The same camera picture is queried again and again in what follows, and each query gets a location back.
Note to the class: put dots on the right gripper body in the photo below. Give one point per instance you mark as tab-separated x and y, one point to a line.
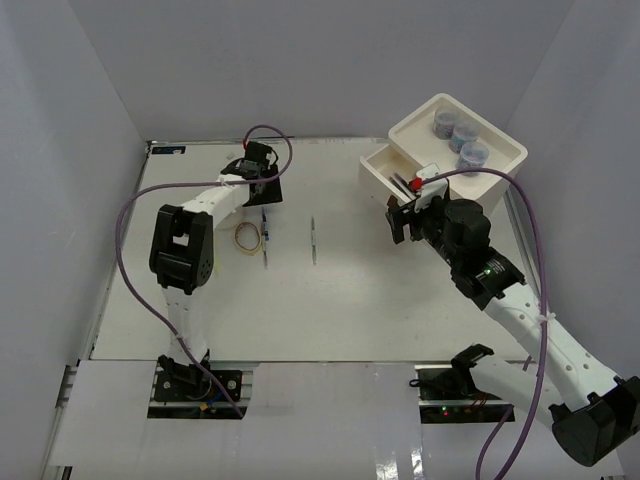
429	220

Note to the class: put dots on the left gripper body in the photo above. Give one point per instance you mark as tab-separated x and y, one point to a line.
271	174

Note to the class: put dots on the purple pen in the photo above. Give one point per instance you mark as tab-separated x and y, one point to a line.
401	184

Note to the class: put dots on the light green pen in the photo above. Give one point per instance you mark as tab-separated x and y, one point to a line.
313	241

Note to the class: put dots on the paper clip jar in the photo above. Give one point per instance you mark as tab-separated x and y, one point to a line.
445	120
473	156
464	131

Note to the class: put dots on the white drawer storage box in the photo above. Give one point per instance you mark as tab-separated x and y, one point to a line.
413	138

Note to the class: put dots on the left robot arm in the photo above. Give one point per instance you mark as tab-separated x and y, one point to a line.
182	249

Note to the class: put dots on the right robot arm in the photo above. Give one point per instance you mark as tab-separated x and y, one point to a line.
589	408

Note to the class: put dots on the blue capped pen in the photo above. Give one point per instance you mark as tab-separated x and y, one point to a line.
264	228

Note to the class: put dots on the white barrel pen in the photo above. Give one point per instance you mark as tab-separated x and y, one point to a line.
265	253

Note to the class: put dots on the beige masking tape roll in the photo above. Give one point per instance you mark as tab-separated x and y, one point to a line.
248	238

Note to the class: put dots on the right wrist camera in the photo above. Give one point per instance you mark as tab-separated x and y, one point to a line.
426	187

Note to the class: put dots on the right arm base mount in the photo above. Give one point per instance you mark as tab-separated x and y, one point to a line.
448	395

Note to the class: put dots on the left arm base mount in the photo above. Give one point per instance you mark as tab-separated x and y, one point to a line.
183	392

